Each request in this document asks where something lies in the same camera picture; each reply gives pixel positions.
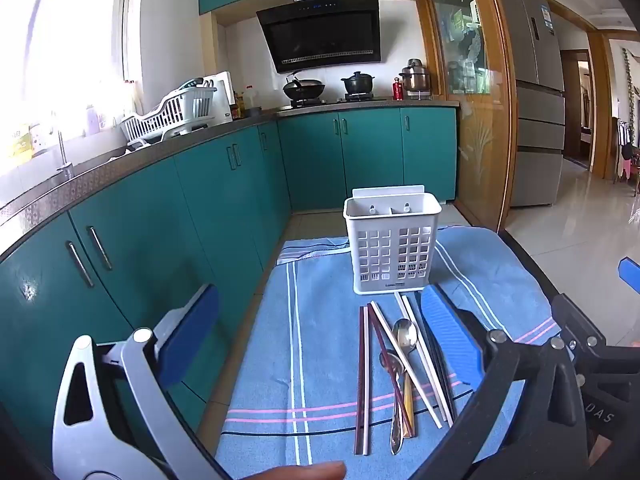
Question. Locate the silver refrigerator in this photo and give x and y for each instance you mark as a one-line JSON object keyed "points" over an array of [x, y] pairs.
{"points": [[537, 110]]}

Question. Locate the green vine plant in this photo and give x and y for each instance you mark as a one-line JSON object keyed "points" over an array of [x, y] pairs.
{"points": [[631, 95]]}

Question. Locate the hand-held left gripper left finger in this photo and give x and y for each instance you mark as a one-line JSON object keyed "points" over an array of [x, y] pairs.
{"points": [[192, 330]]}

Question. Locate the white dish rack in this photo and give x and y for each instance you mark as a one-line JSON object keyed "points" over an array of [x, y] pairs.
{"points": [[170, 112]]}

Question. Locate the wood framed glass door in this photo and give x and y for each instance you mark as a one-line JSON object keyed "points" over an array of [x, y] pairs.
{"points": [[470, 60]]}

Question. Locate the white jar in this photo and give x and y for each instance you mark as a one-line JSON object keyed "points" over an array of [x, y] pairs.
{"points": [[41, 140]]}

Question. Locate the black chopstick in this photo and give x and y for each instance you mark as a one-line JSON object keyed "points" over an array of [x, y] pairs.
{"points": [[448, 390], [442, 395]]}

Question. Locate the black range hood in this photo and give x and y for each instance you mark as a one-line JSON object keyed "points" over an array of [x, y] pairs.
{"points": [[320, 35]]}

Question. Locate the wooden door frame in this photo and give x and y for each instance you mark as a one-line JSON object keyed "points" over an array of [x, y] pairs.
{"points": [[597, 110]]}

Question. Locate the person's left hand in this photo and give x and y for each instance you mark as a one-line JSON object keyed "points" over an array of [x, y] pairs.
{"points": [[310, 472]]}

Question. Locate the clear plastic jug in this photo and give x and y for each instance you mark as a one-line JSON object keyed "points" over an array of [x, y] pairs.
{"points": [[251, 99]]}

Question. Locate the black wok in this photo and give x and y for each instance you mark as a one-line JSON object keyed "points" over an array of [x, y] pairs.
{"points": [[305, 89]]}

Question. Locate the silver metal spoon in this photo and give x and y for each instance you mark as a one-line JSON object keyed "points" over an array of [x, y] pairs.
{"points": [[405, 335], [395, 430]]}

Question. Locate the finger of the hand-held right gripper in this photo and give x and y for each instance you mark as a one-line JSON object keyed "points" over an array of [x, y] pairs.
{"points": [[580, 327], [631, 274]]}

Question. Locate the white cutting board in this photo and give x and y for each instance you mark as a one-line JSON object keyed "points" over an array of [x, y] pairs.
{"points": [[225, 90]]}

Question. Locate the stainless steel pot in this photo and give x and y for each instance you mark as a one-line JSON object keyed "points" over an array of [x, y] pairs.
{"points": [[416, 80]]}

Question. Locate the dark condiment bottle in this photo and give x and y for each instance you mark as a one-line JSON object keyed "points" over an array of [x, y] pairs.
{"points": [[235, 111]]}

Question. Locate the gas stove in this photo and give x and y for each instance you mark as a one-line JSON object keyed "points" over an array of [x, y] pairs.
{"points": [[320, 102]]}

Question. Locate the chrome faucet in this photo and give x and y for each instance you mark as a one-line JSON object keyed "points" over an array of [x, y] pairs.
{"points": [[62, 155]]}

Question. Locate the pale plastic bottle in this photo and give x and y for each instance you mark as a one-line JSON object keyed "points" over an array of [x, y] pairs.
{"points": [[92, 121]]}

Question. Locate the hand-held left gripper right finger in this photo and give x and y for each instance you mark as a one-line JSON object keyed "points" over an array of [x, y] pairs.
{"points": [[450, 340]]}

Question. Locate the white plastic utensil basket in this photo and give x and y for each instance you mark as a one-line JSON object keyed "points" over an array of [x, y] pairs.
{"points": [[390, 240]]}

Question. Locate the red bottle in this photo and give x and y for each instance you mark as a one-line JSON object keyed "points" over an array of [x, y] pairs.
{"points": [[397, 90]]}

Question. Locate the black cooking pot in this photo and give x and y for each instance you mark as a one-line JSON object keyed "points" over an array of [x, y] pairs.
{"points": [[358, 84]]}

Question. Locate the hanging clothes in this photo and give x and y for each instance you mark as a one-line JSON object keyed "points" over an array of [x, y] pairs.
{"points": [[622, 147]]}

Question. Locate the kitchen window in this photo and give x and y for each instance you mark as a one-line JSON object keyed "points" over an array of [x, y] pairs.
{"points": [[60, 35]]}

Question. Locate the yellow box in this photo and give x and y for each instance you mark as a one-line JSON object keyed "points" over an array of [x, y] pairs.
{"points": [[19, 144]]}

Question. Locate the grey kitchen countertop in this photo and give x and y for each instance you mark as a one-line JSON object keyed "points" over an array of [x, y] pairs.
{"points": [[210, 132]]}

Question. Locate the blue striped cloth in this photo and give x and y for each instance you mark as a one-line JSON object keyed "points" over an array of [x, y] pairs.
{"points": [[310, 350]]}

